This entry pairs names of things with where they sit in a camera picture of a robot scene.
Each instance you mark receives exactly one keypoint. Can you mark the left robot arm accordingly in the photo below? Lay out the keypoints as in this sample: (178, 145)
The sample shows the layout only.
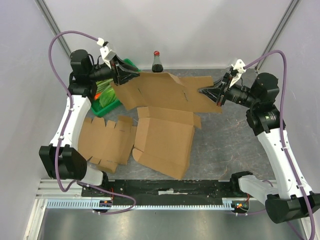
(61, 158)

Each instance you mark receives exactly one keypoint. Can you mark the cola glass bottle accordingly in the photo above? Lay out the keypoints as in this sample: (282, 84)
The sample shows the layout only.
(157, 66)

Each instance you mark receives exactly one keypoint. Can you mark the bok choy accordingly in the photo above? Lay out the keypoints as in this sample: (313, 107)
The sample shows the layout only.
(107, 97)

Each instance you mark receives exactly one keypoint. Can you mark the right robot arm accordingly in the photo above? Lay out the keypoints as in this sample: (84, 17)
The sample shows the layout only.
(290, 198)

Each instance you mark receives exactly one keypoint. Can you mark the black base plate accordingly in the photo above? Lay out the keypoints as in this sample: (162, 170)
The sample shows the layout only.
(192, 187)

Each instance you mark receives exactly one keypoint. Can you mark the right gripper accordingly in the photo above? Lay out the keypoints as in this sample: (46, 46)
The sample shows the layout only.
(222, 89)

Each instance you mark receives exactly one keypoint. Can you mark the small flat cardboard box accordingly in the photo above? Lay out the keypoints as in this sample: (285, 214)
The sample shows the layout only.
(107, 144)

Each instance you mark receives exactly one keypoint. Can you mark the orange carrot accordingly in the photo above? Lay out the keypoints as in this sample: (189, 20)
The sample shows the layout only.
(97, 96)

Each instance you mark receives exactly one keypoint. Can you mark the aluminium frame rail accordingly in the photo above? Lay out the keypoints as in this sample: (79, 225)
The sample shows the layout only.
(43, 7)

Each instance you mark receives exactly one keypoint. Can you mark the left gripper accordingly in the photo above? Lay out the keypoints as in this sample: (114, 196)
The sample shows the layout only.
(122, 76)

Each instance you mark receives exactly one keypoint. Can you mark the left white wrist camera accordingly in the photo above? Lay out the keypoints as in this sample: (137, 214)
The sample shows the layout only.
(107, 51)

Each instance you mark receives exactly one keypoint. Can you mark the long green beans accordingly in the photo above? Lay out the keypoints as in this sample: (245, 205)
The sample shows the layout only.
(103, 84)

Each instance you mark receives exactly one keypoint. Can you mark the large cardboard box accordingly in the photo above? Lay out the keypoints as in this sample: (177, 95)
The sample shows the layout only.
(167, 108)

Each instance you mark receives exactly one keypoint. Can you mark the green plastic tray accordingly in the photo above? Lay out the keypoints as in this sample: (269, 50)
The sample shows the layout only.
(102, 72)

